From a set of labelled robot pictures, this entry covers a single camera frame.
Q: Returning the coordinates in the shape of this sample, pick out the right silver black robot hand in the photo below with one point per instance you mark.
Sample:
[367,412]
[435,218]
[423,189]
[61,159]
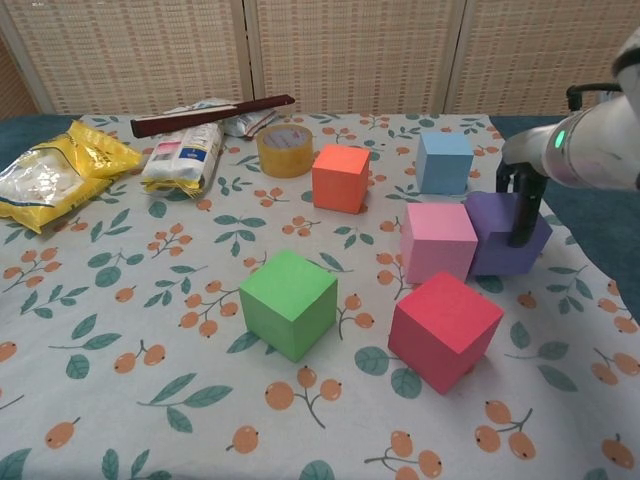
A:
[527,200]

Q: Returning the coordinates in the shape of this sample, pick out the purple foam cube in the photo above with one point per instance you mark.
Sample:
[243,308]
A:
[500,255]

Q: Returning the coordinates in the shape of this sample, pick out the light blue foam cube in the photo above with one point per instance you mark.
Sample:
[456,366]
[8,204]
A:
[445,162]

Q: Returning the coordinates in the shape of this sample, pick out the pink foam cube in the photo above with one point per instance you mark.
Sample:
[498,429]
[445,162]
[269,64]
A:
[437,240]

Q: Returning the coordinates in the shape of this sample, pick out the red foam cube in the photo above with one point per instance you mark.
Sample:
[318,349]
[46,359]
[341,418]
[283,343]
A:
[440,325]

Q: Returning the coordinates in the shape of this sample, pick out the orange foam cube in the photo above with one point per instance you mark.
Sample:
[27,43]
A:
[340,180]

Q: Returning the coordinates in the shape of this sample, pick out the green foam cube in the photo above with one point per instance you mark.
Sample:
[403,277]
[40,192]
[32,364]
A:
[285,305]

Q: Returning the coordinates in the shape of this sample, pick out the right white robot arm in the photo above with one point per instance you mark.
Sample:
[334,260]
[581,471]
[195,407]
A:
[595,150]

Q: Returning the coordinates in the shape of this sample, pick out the woven bamboo folding screen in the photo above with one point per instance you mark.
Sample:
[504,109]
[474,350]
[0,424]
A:
[350,50]

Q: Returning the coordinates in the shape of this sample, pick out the clear packing tape roll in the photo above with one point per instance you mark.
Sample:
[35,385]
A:
[285,162]

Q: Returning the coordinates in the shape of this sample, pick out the floral fruit print tablecloth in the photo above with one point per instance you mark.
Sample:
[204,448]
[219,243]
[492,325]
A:
[300,350]

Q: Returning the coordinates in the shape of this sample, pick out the small crumpled silver packet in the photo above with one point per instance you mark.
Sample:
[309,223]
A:
[245,125]

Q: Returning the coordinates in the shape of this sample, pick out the dark brown wooden stick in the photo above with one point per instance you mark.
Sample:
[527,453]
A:
[200,119]

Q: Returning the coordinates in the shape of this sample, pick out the white packet with green picture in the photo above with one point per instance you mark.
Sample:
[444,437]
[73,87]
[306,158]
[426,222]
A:
[200,106]

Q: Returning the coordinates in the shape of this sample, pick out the white cotton pad pack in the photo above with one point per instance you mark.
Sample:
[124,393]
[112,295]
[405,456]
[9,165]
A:
[185,155]

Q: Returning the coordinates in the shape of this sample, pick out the yellow marshmallow bag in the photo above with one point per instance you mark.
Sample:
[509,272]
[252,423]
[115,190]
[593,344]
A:
[95,155]

